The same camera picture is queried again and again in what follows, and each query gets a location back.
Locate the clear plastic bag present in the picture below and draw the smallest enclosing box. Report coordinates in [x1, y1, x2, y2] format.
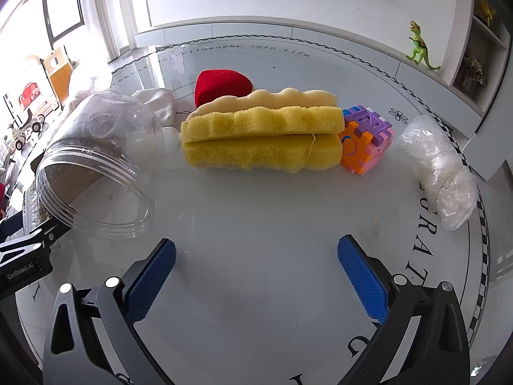
[395, 115, 478, 232]

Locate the dried flower bunch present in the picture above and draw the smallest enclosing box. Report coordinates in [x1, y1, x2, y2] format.
[461, 50, 487, 89]

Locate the clear plastic jar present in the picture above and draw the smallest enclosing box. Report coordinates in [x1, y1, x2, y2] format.
[34, 90, 165, 241]

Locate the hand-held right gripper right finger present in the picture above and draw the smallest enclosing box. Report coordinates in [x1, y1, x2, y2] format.
[337, 235, 470, 385]

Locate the white cloth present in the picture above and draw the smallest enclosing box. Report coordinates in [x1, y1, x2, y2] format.
[132, 87, 181, 157]

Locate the white curtain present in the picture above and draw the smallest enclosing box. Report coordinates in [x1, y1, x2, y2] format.
[90, 0, 135, 61]

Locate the colourful puzzle cube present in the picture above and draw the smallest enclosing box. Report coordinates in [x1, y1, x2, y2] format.
[338, 105, 395, 176]

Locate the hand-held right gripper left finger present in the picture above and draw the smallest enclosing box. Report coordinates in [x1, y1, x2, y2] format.
[42, 238, 178, 385]

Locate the window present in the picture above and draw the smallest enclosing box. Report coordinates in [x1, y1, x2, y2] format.
[40, 0, 87, 43]

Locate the orange toy chair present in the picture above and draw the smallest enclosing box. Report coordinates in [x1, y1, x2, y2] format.
[42, 44, 75, 105]

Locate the red sponge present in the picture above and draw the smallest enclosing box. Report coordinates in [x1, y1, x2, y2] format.
[194, 69, 254, 109]

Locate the red toy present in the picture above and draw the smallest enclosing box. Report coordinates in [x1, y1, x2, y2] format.
[18, 82, 45, 109]

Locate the green toy dinosaur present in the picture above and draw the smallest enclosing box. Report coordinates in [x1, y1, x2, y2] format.
[406, 20, 442, 72]

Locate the toy car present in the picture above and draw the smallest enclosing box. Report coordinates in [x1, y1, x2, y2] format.
[22, 112, 46, 134]
[8, 130, 30, 151]

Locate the yellow toy dinosaur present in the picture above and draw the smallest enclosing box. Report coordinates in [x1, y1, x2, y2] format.
[477, 0, 498, 25]

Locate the white shelf unit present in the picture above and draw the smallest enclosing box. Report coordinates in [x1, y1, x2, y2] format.
[449, 0, 513, 183]

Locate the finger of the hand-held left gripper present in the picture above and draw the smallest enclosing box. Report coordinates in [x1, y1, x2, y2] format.
[0, 213, 25, 243]
[0, 216, 75, 267]

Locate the yellow wavy sponge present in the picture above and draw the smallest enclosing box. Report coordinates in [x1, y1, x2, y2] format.
[180, 87, 346, 175]

